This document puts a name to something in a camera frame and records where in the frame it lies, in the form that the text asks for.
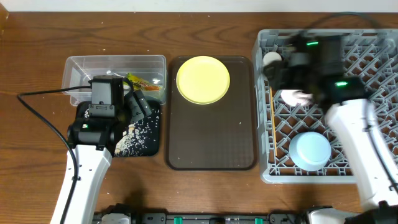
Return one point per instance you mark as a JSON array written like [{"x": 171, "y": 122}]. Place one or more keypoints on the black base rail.
[{"x": 163, "y": 218}]

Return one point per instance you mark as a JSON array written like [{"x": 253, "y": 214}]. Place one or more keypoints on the white cup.
[{"x": 270, "y": 57}]

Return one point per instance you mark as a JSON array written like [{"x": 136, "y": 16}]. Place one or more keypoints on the black waste tray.
[{"x": 73, "y": 129}]

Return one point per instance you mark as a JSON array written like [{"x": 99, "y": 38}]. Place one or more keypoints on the clear plastic bin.
[{"x": 79, "y": 70}]

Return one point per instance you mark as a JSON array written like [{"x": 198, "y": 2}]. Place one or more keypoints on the grey dishwasher rack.
[{"x": 364, "y": 55}]

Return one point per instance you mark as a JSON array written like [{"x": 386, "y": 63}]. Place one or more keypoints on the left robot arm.
[{"x": 82, "y": 181}]

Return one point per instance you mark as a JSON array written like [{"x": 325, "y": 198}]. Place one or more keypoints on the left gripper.
[{"x": 138, "y": 105}]

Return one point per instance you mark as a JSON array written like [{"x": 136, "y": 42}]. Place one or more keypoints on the pink bowl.
[{"x": 296, "y": 97}]

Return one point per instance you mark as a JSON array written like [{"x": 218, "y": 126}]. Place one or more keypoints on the green snack wrapper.
[{"x": 142, "y": 84}]

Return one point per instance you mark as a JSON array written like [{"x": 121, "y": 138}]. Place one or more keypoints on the light blue bowl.
[{"x": 310, "y": 151}]

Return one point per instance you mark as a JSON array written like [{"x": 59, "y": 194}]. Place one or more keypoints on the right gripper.
[{"x": 277, "y": 74}]

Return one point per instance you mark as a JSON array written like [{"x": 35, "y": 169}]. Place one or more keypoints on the spilled rice pile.
[{"x": 120, "y": 140}]

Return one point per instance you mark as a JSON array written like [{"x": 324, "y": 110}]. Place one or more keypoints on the brown serving tray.
[{"x": 218, "y": 136}]

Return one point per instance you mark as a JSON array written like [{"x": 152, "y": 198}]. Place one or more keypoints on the yellow plate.
[{"x": 203, "y": 80}]

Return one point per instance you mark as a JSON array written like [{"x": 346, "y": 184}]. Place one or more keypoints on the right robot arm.
[{"x": 315, "y": 66}]

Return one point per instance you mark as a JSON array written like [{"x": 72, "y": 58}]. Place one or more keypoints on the wooden chopstick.
[{"x": 273, "y": 120}]

